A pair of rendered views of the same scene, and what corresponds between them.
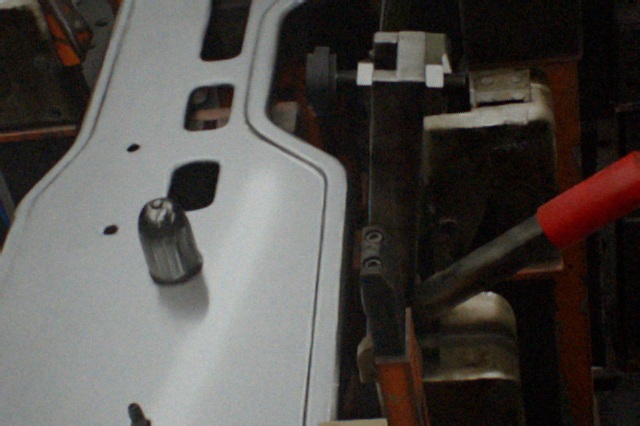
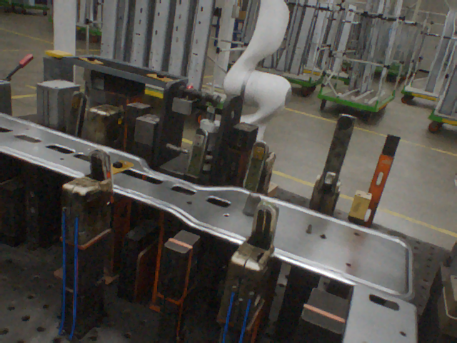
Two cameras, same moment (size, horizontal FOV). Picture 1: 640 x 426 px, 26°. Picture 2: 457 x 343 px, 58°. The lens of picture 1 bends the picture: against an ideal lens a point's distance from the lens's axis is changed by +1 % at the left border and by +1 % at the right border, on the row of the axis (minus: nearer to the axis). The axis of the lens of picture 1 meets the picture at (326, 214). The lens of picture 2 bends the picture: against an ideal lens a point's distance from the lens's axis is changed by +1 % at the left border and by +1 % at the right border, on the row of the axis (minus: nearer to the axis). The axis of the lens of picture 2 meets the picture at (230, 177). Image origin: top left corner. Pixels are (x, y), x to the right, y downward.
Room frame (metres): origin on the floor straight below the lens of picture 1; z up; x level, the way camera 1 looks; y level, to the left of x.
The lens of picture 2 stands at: (0.57, 0.87, 1.39)
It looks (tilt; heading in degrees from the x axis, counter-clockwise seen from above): 23 degrees down; 278
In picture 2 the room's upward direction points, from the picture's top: 10 degrees clockwise
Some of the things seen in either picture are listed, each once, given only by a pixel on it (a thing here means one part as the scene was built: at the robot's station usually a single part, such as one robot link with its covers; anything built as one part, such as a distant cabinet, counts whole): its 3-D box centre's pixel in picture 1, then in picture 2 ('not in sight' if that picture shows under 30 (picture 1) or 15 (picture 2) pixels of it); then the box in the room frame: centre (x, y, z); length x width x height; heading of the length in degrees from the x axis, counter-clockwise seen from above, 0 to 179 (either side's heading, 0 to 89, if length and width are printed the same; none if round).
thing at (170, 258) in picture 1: (168, 243); (252, 205); (0.62, 0.09, 1.02); 0.03 x 0.03 x 0.07
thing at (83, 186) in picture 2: (53, 168); (86, 256); (0.93, 0.21, 0.87); 0.12 x 0.09 x 0.35; 79
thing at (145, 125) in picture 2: not in sight; (148, 181); (0.95, -0.17, 0.89); 0.13 x 0.11 x 0.38; 79
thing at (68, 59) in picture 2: not in sight; (126, 70); (1.12, -0.34, 1.16); 0.37 x 0.14 x 0.02; 169
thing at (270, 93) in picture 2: not in sight; (260, 108); (0.71, -0.53, 1.09); 0.19 x 0.12 x 0.24; 168
